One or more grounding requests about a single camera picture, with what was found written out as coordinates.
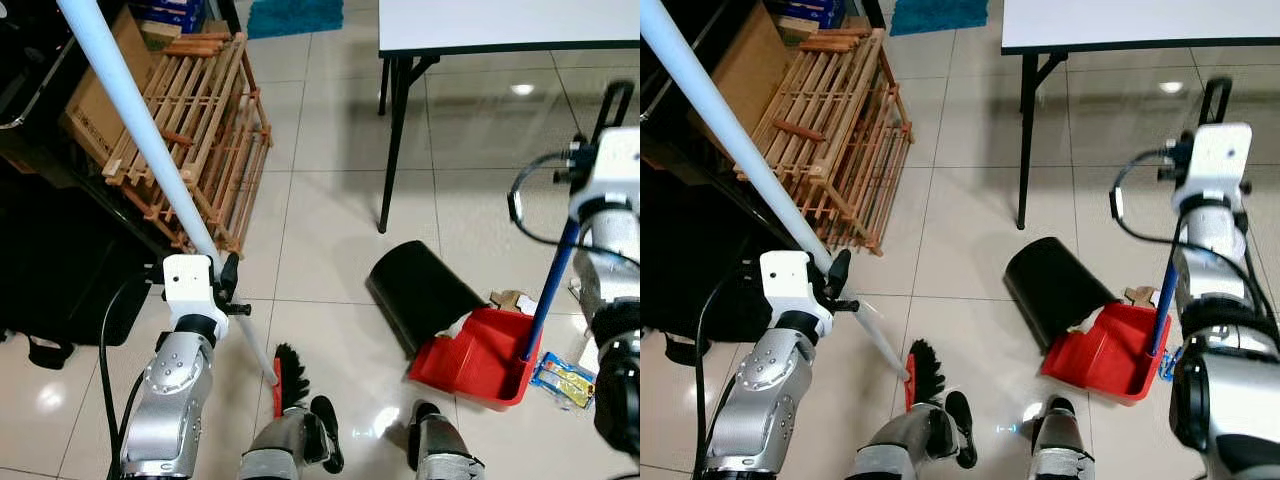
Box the robot right leg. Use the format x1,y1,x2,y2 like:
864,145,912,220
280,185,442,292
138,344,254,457
1030,395,1096,480
405,400,486,480

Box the pale-handled black bristle broom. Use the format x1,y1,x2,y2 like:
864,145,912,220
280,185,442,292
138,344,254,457
640,0,946,413
55,0,313,419

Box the brown cardboard box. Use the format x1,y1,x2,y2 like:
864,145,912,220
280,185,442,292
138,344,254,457
60,10,161,166
690,5,791,161

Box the black glass-top desk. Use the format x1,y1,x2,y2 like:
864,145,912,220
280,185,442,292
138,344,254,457
0,0,176,261
640,0,801,261

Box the robot left leg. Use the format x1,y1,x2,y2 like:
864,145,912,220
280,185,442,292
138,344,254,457
238,395,346,480
850,390,976,480

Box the red dustpan with blue handle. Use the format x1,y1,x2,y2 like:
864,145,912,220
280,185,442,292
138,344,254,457
408,80,637,409
1040,77,1233,404

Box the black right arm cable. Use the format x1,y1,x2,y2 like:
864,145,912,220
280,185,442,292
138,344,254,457
508,150,641,271
1110,148,1251,271

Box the white table with black legs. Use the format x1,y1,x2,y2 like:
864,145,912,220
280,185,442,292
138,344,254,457
1000,0,1280,231
375,0,641,236

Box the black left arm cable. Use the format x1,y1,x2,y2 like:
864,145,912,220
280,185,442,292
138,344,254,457
693,270,766,441
98,280,166,441

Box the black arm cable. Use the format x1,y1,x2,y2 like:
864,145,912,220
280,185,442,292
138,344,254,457
508,150,641,271
1110,148,1251,271
98,280,166,441
693,270,766,441

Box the blue printed paper boxes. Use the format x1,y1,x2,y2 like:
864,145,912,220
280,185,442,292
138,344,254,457
770,0,851,31
130,0,211,36

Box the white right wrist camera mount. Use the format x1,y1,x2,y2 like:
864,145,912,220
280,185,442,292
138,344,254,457
1172,122,1253,211
570,125,641,216

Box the black round waste bin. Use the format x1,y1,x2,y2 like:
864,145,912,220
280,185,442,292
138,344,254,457
365,240,491,359
1003,237,1121,353

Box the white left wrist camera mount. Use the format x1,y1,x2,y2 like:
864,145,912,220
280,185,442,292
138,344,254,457
162,254,223,336
760,250,826,336

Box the wooden slatted rack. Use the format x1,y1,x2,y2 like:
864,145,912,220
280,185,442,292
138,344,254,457
735,28,914,256
103,32,273,256

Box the robot leg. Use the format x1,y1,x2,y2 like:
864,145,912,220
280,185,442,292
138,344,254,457
850,390,976,480
1030,395,1096,480
405,400,486,480
238,395,346,480

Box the black trolley suitcase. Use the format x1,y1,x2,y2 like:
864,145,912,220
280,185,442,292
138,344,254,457
640,170,791,346
0,180,161,371

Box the teal floor mat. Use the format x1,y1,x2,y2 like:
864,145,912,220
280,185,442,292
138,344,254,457
245,0,346,41
890,0,991,38

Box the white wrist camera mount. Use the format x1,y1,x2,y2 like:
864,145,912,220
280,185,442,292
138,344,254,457
760,250,826,336
162,254,223,336
570,125,641,216
1172,122,1253,211

